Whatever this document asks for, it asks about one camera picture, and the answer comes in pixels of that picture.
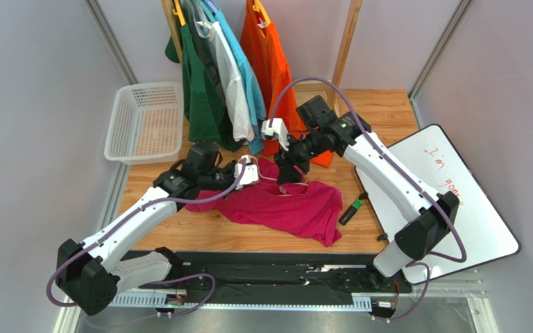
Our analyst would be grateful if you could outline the pink wire hanger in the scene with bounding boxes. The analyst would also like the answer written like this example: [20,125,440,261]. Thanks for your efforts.
[248,157,308,196]

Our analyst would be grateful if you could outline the magenta t shirt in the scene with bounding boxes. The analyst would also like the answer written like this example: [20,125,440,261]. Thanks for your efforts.
[185,181,343,247]

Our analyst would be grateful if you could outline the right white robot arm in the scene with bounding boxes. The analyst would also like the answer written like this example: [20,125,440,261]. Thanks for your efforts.
[262,96,459,278]

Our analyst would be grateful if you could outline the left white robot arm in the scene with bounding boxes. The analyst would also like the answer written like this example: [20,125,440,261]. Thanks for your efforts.
[46,142,259,316]

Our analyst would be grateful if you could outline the orange t shirt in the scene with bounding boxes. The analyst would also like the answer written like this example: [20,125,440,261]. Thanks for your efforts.
[240,1,332,168]

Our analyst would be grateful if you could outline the white t shirt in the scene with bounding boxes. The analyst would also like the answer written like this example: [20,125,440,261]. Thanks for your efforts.
[210,22,255,142]

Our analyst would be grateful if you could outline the green t shirt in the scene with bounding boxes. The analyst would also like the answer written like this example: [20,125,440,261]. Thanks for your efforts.
[180,24,243,151]

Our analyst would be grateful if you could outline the light blue t shirt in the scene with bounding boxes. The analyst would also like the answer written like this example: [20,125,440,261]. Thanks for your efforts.
[200,1,267,154]

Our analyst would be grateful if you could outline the grey t shirt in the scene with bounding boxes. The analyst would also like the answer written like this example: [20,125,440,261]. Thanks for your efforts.
[180,0,226,106]

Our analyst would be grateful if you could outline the yellow hanger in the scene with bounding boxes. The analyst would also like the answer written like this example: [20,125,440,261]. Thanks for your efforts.
[173,0,186,26]

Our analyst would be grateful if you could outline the wooden clothes rack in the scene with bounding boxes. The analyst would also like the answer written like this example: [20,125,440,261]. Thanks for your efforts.
[160,1,363,87]

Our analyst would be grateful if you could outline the green black highlighter marker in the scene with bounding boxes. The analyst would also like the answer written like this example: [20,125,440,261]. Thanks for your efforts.
[338,199,363,225]

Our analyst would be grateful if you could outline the white plastic laundry basket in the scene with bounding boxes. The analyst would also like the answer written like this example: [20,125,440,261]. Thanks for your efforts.
[103,82,185,166]

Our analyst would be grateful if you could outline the white whiteboard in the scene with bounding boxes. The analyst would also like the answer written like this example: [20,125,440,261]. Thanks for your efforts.
[355,124,521,280]

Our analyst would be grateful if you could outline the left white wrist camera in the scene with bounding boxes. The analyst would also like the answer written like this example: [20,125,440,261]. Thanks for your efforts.
[235,155,260,190]

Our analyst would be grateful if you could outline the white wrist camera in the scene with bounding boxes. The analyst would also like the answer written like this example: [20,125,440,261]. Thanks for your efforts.
[235,155,260,190]
[261,118,289,151]

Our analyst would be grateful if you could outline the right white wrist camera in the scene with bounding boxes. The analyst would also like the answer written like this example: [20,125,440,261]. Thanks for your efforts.
[261,118,289,151]

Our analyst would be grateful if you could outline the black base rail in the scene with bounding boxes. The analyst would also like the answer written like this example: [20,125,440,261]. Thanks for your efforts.
[123,250,406,307]

